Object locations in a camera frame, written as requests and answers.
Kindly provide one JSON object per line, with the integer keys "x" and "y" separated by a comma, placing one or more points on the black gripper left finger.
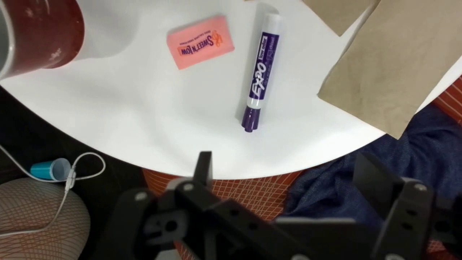
{"x": 202, "y": 169}

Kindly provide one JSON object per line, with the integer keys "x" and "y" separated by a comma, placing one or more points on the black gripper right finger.
{"x": 375, "y": 182}

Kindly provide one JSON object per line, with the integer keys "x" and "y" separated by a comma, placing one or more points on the purple Expo marker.
{"x": 267, "y": 36}

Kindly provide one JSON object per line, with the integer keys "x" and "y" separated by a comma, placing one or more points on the blue plastic cup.
{"x": 53, "y": 170}

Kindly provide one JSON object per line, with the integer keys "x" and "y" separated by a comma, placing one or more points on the navy blue cloth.
{"x": 384, "y": 163}

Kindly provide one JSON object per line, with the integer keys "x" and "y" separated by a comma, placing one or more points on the orange corner sofa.
{"x": 265, "y": 196}

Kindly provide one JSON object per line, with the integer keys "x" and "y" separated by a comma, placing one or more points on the round white table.
{"x": 124, "y": 95}

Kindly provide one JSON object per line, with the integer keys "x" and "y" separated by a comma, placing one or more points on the pink sweetener packet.
{"x": 199, "y": 40}

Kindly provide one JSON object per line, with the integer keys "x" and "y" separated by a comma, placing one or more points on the brown napkin centre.
{"x": 397, "y": 56}

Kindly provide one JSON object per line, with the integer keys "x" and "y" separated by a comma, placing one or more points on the small brown packet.
{"x": 339, "y": 14}

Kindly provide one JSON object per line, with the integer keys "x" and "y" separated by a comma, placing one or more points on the beige woven pouf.
{"x": 26, "y": 204}

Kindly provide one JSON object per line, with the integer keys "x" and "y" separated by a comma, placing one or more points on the red and white mug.
{"x": 37, "y": 33}

